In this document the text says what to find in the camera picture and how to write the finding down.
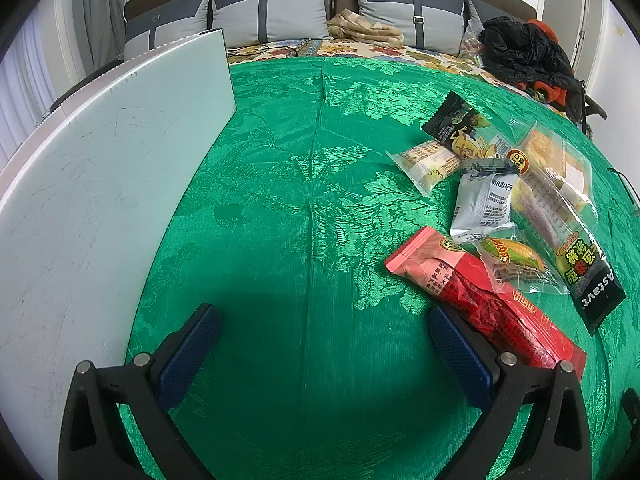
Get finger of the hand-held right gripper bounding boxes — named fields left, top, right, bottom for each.
left=621, top=387, right=640, bottom=443

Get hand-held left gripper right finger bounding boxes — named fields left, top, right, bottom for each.
left=429, top=305, right=593, bottom=480

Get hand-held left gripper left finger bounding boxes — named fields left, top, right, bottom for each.
left=59, top=302, right=222, bottom=480

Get red snack packet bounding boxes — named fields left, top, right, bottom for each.
left=384, top=226, right=588, bottom=381

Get corn candy packet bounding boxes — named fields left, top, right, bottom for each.
left=477, top=236, right=571, bottom=295

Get small white snack packet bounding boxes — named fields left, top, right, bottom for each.
left=450, top=160, right=519, bottom=241

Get long clear black-ended packet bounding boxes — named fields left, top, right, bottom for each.
left=504, top=145, right=627, bottom=337

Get white cardboard box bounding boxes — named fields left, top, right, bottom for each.
left=0, top=27, right=237, bottom=441

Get clear biscuit packet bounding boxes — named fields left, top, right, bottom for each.
left=386, top=141, right=463, bottom=197

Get bread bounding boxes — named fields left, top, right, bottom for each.
left=515, top=122, right=598, bottom=216

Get dark cartoon snack packet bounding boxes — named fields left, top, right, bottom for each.
left=422, top=91, right=507, bottom=161

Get green floral tablecloth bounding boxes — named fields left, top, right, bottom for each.
left=117, top=55, right=640, bottom=480

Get orange garment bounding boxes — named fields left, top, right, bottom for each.
left=520, top=19, right=583, bottom=106

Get dark chair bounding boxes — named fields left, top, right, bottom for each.
left=575, top=80, right=608, bottom=136

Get dark bedside bench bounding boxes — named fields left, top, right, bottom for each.
left=47, top=57, right=126, bottom=116

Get clear plastic bag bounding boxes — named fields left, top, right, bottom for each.
left=457, top=27, right=486, bottom=67

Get black jacket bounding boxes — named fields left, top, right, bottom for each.
left=479, top=16, right=586, bottom=106

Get grey two-tone pillow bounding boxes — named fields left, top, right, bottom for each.
left=350, top=0, right=466, bottom=53
left=123, top=0, right=215, bottom=61
left=210, top=0, right=330, bottom=46
left=464, top=0, right=497, bottom=36

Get beige checked cloth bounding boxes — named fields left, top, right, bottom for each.
left=327, top=8, right=405, bottom=42

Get grey curtain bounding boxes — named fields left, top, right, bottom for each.
left=0, top=0, right=126, bottom=161

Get thin black cable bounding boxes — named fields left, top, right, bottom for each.
left=607, top=167, right=640, bottom=216

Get cables on bed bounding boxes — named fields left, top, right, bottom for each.
left=227, top=42, right=321, bottom=59

